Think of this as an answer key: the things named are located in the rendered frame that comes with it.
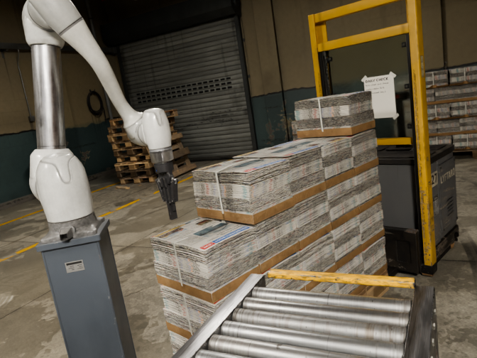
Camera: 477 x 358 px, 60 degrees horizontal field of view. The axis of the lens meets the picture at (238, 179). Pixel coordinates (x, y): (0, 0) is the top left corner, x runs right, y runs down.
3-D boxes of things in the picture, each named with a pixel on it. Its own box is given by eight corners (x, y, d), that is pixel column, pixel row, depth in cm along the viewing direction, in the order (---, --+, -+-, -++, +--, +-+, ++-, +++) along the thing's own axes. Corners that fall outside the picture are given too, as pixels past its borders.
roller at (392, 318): (239, 295, 121) (237, 312, 119) (414, 312, 99) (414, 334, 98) (247, 297, 125) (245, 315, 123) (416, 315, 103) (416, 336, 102)
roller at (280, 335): (214, 329, 108) (219, 343, 110) (408, 359, 86) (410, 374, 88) (222, 315, 112) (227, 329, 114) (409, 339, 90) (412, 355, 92)
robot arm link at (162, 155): (162, 145, 171) (165, 160, 172) (144, 150, 164) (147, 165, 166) (176, 145, 164) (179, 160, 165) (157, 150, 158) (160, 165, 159)
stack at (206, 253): (179, 399, 200) (146, 236, 184) (316, 294, 280) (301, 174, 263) (236, 437, 173) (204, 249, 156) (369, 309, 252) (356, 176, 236)
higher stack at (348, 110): (315, 295, 279) (291, 101, 254) (338, 277, 299) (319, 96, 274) (368, 309, 252) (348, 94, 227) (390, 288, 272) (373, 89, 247)
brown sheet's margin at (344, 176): (272, 185, 243) (271, 177, 242) (301, 173, 263) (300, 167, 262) (327, 188, 216) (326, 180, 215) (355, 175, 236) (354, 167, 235)
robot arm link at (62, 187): (50, 226, 133) (34, 159, 129) (41, 217, 148) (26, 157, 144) (101, 212, 142) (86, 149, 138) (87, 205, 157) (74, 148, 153)
